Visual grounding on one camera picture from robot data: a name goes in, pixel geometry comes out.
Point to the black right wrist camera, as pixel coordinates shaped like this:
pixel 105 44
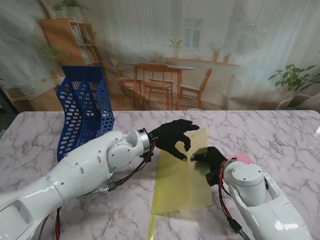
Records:
pixel 212 178

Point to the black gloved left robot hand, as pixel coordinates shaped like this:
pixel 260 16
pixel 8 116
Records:
pixel 170 137

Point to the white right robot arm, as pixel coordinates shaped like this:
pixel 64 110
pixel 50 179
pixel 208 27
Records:
pixel 262 207

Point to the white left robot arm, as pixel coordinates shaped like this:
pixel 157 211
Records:
pixel 75 167

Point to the blue perforated plastic file rack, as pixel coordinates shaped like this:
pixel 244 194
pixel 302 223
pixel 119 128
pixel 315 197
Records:
pixel 87 75

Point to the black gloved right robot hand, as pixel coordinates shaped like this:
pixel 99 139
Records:
pixel 212 157

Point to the pink paper receipt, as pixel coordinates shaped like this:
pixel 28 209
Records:
pixel 242 158

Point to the yellow-green translucent file folder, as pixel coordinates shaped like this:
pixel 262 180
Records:
pixel 180 185

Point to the printed room scene backdrop cloth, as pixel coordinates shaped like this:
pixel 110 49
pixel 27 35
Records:
pixel 160 30

